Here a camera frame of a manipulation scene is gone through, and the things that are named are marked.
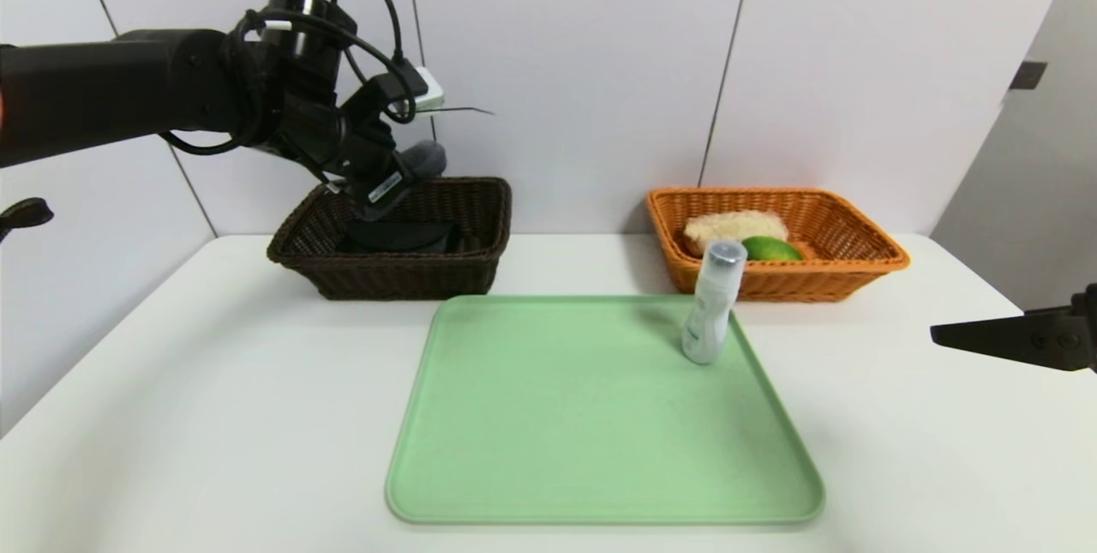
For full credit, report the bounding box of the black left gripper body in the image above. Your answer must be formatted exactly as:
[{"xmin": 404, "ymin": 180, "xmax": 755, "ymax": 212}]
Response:
[{"xmin": 333, "ymin": 133, "xmax": 417, "ymax": 217}]

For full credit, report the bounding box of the grey fabric pouch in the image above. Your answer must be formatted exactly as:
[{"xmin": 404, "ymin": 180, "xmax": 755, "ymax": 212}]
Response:
[{"xmin": 390, "ymin": 140, "xmax": 448, "ymax": 185}]

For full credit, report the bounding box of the green lime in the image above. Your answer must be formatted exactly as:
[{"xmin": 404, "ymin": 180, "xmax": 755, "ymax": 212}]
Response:
[{"xmin": 741, "ymin": 236, "xmax": 805, "ymax": 262}]

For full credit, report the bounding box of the dark brown wicker basket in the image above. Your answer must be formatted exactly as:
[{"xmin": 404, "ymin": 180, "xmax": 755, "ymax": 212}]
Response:
[{"xmin": 267, "ymin": 177, "xmax": 513, "ymax": 302}]

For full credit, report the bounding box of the orange wicker basket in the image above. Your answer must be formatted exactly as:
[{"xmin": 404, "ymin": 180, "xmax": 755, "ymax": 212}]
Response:
[{"xmin": 645, "ymin": 187, "xmax": 910, "ymax": 304}]

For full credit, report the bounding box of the light green plastic tray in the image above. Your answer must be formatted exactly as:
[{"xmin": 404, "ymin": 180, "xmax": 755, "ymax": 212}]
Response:
[{"xmin": 386, "ymin": 294, "xmax": 825, "ymax": 526}]

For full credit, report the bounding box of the white bottle with clear cap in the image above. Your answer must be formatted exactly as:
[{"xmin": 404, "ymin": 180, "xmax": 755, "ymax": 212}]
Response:
[{"xmin": 681, "ymin": 238, "xmax": 747, "ymax": 365}]

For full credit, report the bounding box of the light grey left wrist camera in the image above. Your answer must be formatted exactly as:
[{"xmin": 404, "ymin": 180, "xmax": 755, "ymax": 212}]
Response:
[{"xmin": 369, "ymin": 64, "xmax": 447, "ymax": 118}]

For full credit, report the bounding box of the black left camera cable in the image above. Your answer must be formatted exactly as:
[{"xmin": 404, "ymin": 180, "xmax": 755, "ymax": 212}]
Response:
[{"xmin": 330, "ymin": 0, "xmax": 423, "ymax": 123}]

